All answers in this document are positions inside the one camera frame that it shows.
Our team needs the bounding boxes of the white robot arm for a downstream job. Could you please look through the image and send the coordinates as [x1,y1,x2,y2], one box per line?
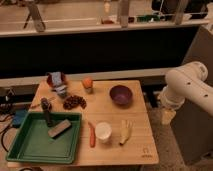
[158,61,213,125]

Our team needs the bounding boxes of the yellow banana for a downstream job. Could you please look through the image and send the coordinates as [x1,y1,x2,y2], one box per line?
[119,120,133,145]

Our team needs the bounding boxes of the purple bowl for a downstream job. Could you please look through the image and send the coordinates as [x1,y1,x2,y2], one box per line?
[109,85,133,105]

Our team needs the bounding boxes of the wooden table board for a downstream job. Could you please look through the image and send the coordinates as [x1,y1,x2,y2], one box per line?
[6,79,160,168]

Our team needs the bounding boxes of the white cup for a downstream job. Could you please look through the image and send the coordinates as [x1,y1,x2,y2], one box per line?
[95,122,112,143]

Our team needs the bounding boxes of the orange carrot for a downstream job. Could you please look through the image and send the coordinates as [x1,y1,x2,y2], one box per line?
[88,122,96,148]

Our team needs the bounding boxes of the orange fruit on cup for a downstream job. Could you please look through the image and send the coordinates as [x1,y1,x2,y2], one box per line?
[82,77,93,94]

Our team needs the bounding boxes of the dark red grape bunch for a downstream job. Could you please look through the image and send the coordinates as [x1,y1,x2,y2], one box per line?
[63,95,87,110]

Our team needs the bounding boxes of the grey sponge block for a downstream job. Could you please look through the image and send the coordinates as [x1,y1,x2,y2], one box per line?
[48,120,71,138]

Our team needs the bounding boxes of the red brown bowl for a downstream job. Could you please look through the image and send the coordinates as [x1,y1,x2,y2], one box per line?
[47,72,66,87]

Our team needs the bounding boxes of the green plastic tray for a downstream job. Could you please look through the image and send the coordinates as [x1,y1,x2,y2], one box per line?
[6,112,82,164]

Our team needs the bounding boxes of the blue box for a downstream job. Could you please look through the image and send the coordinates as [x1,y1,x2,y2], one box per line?
[12,110,27,128]

